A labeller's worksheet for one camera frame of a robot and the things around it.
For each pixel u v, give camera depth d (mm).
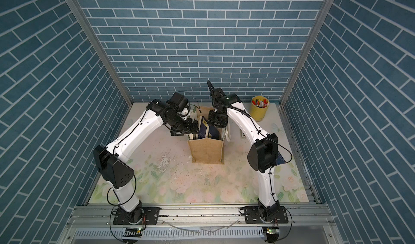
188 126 701
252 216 735
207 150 830
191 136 788
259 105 1050
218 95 691
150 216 737
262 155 515
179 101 630
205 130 917
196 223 736
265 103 1038
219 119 734
